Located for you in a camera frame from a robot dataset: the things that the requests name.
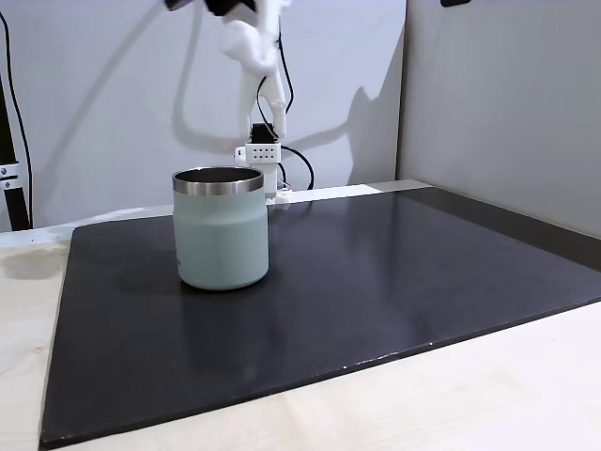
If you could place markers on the pale green steel-rimmed cup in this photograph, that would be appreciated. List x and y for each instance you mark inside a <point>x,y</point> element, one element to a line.
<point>220,235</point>

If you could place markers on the black table mat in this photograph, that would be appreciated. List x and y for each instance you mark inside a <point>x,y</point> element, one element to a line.
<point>328,291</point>

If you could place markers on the black stand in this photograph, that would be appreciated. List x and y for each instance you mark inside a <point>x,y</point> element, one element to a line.
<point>11,188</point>

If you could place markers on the black wall-mounted object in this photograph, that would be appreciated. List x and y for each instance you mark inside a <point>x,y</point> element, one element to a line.
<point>455,2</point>

